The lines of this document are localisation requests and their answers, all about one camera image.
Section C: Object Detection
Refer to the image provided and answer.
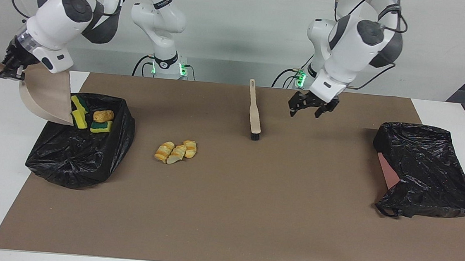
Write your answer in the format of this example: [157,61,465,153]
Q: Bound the brown bread roll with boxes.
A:
[93,109,115,124]

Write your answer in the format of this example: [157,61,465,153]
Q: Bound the black trash bag bin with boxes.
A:
[24,88,138,193]

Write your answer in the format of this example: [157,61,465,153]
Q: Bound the yellow and green sponge piece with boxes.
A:
[70,109,90,130]
[70,95,89,115]
[90,120,113,135]

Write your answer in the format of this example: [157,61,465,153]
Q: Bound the black trash bag with handles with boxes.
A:
[367,120,465,223]

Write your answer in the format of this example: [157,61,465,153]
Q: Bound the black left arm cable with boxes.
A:
[271,0,410,98]

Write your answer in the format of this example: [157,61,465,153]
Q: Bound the beige plastic dustpan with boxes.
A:
[0,55,79,127]

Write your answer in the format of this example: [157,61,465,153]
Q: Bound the brown table mat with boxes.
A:
[0,66,465,261]

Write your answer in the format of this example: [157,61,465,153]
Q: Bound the pink bin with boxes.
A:
[374,152,402,190]

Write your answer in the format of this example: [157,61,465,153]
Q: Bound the beige hand brush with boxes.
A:
[245,78,266,141]

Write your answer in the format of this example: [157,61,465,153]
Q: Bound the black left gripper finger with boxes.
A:
[288,91,309,118]
[315,100,339,119]

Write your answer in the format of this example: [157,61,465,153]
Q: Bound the striped croissant piece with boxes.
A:
[154,140,175,164]
[166,143,187,166]
[182,140,198,159]

